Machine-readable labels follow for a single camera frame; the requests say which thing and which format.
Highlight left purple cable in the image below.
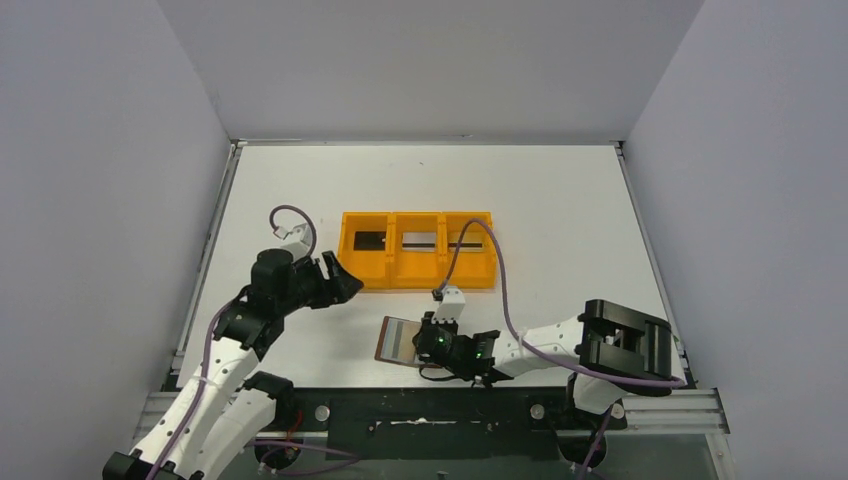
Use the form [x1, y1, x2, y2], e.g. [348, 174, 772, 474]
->
[144, 204, 318, 480]

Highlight purple cable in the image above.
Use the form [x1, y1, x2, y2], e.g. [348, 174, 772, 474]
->
[433, 218, 687, 389]
[144, 204, 318, 480]

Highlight right yellow bin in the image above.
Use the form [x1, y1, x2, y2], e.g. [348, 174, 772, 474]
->
[440, 212, 497, 290]

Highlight yellow bin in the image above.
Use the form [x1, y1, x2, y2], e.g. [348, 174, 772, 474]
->
[391, 212, 442, 290]
[337, 212, 391, 290]
[440, 212, 497, 290]

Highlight left yellow bin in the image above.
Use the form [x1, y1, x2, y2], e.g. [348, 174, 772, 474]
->
[337, 212, 391, 290]

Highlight black VIP card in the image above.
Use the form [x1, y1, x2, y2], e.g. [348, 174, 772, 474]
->
[353, 231, 386, 251]

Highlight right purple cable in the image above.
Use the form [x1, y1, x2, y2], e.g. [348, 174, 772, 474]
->
[433, 218, 687, 389]

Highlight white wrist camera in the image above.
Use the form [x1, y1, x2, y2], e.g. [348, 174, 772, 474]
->
[432, 285, 466, 322]
[273, 223, 315, 260]

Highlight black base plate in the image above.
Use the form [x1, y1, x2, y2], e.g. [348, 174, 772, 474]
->
[260, 387, 605, 461]

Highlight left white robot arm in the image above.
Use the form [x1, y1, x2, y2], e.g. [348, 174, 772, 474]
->
[102, 248, 364, 479]

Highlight white magnetic stripe card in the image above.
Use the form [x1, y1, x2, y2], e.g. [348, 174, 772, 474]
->
[401, 231, 438, 252]

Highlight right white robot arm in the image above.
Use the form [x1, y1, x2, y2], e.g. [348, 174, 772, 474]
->
[412, 299, 686, 415]

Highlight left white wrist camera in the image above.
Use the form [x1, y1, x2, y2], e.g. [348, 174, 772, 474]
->
[273, 223, 315, 260]

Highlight brown leather card holder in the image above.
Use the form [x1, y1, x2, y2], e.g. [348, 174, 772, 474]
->
[374, 316, 436, 368]

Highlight middle yellow bin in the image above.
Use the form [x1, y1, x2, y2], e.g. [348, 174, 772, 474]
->
[391, 212, 442, 290]

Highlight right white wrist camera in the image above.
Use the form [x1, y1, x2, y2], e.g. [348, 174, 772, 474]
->
[432, 285, 466, 322]

